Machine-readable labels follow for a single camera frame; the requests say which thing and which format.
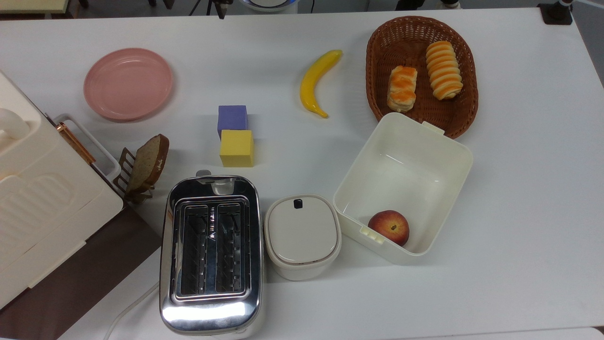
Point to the yellow banana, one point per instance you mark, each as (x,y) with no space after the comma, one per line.
(312,82)

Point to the white square plastic container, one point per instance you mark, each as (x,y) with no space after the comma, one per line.
(401,179)

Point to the brown wicker basket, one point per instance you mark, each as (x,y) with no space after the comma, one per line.
(415,42)

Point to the red apple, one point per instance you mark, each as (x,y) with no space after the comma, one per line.
(388,227)

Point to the small white lidded bin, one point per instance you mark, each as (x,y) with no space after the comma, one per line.
(302,231)

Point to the black corner clamp mount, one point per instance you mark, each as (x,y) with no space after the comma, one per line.
(557,14)

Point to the brown toast slice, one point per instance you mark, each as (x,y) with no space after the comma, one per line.
(148,163)

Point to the pink plate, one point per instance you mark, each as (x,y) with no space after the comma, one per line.
(128,84)

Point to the yellow cube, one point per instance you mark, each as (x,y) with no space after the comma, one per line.
(237,148)

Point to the cream chrome toaster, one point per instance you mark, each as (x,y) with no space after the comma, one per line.
(212,311)

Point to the black tripod legs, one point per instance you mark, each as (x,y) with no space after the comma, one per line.
(219,7)

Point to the beige board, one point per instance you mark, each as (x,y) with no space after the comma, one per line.
(33,5)

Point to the orange glazed bread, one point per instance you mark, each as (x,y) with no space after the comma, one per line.
(402,89)

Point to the purple cube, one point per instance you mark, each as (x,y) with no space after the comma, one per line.
(232,118)

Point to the striped long bread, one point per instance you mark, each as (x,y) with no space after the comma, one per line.
(443,71)

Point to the bronze toast rack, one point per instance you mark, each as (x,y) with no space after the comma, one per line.
(123,165)

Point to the cream toy cabinet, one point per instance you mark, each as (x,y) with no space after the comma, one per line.
(47,203)

